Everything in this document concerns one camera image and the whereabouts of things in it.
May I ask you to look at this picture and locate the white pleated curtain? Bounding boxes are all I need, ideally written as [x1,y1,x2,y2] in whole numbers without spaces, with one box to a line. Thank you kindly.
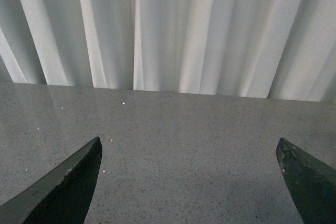
[1,0,335,103]

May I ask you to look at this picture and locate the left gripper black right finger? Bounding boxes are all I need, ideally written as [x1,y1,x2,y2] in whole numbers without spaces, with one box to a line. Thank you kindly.
[276,138,335,223]

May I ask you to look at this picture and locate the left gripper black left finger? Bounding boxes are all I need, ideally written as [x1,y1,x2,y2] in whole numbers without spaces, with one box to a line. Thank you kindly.
[1,137,102,223]

